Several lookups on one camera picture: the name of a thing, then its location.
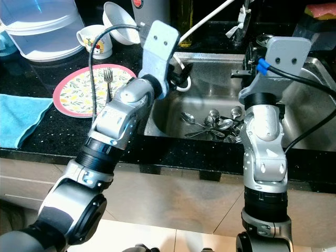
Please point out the grey tumbler red label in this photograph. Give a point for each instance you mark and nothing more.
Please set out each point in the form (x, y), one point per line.
(152, 10)

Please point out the pink plate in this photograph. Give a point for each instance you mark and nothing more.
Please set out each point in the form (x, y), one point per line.
(55, 92)

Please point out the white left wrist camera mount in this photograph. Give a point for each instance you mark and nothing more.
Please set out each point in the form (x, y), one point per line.
(160, 52)

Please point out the stainless steel sink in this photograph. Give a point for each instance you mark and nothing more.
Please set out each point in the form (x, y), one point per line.
(215, 89)

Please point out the pink yellow sponge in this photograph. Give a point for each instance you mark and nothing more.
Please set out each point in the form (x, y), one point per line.
(321, 10)

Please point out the steel spoon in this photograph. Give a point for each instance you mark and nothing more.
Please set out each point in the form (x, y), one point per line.
(187, 117)
(236, 112)
(226, 124)
(213, 114)

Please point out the white bowl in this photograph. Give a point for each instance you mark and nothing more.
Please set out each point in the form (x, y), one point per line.
(121, 23)

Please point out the blue cup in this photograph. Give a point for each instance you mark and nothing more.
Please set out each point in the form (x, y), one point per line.
(3, 39)

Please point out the beige cabinet front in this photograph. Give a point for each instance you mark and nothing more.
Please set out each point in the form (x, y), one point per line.
(189, 194)

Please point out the white cartoon mug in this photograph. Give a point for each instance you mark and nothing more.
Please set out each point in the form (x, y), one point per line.
(94, 42)

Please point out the steel fork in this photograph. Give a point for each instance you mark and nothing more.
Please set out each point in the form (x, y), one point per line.
(109, 79)

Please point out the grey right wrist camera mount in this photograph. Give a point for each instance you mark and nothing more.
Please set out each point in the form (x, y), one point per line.
(289, 52)

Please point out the round steel sink strainer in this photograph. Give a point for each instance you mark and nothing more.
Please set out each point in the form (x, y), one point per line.
(265, 40)

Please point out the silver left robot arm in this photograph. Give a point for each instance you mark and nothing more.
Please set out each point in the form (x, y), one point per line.
(126, 121)

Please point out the olive oil bottle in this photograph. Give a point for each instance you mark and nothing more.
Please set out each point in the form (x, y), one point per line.
(186, 16)

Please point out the blue towel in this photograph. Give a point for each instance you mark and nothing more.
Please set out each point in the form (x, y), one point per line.
(21, 123)

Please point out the steel faucet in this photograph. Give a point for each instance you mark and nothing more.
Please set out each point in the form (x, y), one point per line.
(240, 23)

